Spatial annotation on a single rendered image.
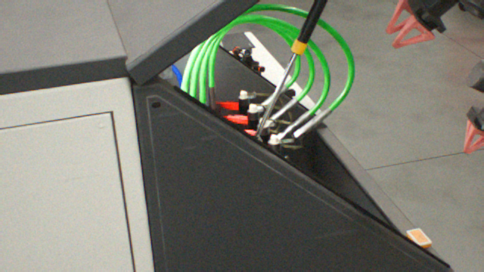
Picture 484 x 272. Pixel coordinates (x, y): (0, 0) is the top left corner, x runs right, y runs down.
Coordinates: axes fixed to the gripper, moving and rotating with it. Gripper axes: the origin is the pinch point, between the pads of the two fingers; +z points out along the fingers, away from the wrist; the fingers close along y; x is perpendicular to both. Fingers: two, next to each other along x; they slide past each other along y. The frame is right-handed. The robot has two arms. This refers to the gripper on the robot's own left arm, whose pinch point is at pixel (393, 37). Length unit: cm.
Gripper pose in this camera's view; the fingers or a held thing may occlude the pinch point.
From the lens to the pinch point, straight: 141.3
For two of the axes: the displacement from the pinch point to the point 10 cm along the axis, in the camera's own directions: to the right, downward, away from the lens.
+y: 0.9, 6.8, -7.3
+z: -6.7, 5.8, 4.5
